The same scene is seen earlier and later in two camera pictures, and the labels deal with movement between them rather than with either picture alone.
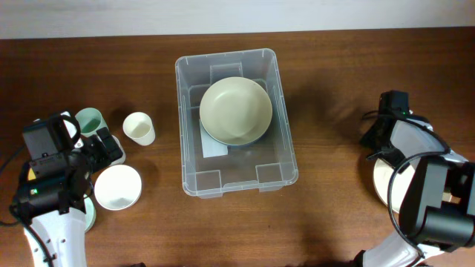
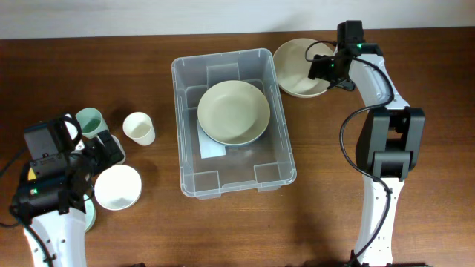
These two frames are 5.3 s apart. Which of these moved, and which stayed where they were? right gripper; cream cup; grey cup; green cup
Moved: right gripper
Stayed: cream cup; green cup; grey cup
